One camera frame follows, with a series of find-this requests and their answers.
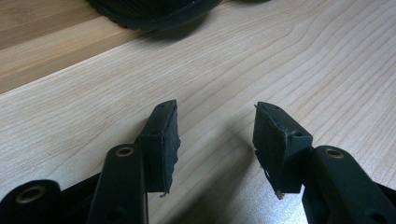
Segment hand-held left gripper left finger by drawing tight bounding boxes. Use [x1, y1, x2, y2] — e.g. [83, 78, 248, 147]
[134, 99, 182, 199]

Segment black leather shoe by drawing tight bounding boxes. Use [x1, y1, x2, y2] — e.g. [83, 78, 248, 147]
[87, 0, 224, 33]

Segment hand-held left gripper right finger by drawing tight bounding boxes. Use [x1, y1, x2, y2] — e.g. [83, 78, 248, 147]
[252, 101, 314, 201]

